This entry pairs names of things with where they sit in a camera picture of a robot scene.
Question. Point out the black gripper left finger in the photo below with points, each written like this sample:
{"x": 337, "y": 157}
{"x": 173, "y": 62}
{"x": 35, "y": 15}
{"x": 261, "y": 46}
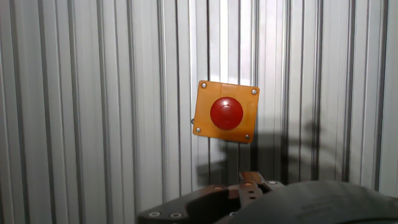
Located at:
{"x": 199, "y": 205}

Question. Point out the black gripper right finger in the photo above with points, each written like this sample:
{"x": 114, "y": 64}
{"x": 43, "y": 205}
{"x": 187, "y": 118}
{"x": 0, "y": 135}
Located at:
{"x": 311, "y": 202}

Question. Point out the orange box red push button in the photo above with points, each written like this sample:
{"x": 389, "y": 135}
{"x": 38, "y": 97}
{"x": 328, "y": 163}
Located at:
{"x": 205, "y": 102}

